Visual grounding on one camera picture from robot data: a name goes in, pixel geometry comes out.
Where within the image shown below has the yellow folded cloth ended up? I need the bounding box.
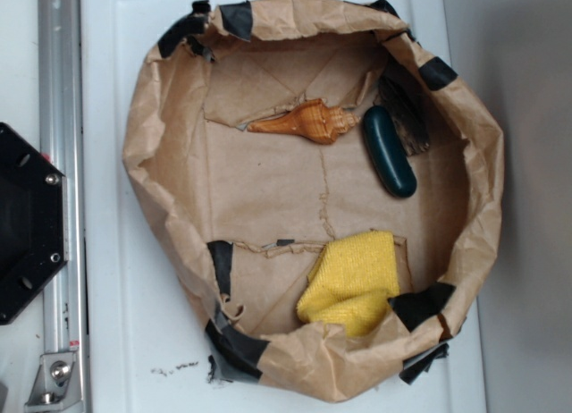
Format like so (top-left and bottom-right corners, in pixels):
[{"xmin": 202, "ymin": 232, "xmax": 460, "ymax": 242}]
[{"xmin": 296, "ymin": 231, "xmax": 400, "ymax": 337}]

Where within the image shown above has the brown paper bag bin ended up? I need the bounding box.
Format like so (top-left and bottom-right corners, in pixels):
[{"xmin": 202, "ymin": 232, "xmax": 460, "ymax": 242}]
[{"xmin": 122, "ymin": 0, "xmax": 504, "ymax": 402}]

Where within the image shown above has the orange conch seashell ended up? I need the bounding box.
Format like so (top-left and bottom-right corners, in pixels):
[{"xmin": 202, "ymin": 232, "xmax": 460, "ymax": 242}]
[{"xmin": 247, "ymin": 99, "xmax": 360, "ymax": 145}]

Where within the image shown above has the dark green oblong capsule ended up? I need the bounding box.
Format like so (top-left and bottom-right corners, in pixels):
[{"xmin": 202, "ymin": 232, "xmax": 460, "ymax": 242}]
[{"xmin": 363, "ymin": 105, "xmax": 417, "ymax": 198}]

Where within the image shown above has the dark wooden brush block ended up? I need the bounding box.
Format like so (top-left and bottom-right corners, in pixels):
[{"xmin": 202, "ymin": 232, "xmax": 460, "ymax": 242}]
[{"xmin": 378, "ymin": 76, "xmax": 430, "ymax": 156}]

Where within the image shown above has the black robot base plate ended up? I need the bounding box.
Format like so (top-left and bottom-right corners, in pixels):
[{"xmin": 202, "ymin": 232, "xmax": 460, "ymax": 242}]
[{"xmin": 0, "ymin": 122, "xmax": 67, "ymax": 325}]

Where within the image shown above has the aluminium extrusion rail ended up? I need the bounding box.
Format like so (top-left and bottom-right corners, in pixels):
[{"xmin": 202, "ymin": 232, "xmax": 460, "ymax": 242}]
[{"xmin": 38, "ymin": 0, "xmax": 92, "ymax": 412}]

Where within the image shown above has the metal corner bracket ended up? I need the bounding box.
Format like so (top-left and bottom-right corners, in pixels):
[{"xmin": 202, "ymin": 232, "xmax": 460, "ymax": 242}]
[{"xmin": 24, "ymin": 352, "xmax": 84, "ymax": 412}]

